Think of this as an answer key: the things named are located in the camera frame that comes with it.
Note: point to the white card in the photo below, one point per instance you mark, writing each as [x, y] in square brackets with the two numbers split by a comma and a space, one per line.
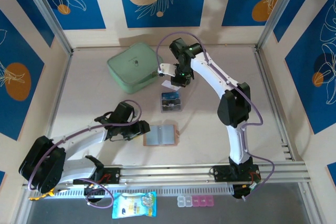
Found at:
[167, 85]

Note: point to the blue credit card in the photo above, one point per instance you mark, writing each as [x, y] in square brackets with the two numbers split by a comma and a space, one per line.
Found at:
[170, 95]

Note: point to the tan leather card holder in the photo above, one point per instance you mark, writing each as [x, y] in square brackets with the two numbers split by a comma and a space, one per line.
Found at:
[161, 136]

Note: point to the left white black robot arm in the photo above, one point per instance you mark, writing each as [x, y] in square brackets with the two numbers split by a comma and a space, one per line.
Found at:
[81, 141]

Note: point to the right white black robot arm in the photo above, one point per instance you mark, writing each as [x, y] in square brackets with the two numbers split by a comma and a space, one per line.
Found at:
[207, 69]

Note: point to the mint green zip pouch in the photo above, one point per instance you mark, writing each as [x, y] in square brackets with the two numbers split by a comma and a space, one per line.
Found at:
[131, 69]

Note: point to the blue snack packet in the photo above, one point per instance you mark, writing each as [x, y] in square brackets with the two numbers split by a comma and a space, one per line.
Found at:
[134, 205]

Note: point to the clear pill box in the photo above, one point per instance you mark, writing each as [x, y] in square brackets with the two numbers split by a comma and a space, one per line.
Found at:
[181, 201]
[188, 201]

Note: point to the pink pill box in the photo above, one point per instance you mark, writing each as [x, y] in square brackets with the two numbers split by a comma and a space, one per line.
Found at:
[196, 201]

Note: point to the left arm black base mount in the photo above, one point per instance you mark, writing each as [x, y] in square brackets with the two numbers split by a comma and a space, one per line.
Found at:
[113, 175]

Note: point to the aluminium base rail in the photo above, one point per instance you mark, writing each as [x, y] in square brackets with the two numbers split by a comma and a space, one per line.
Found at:
[170, 174]

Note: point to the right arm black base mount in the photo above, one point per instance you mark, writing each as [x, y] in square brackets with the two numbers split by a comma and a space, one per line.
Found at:
[220, 174]

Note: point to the aluminium table edge rail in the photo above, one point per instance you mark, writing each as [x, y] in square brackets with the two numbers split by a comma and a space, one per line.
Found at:
[273, 98]

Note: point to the aluminium corner post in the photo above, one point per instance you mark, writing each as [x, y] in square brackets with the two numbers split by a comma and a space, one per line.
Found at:
[47, 14]
[278, 6]

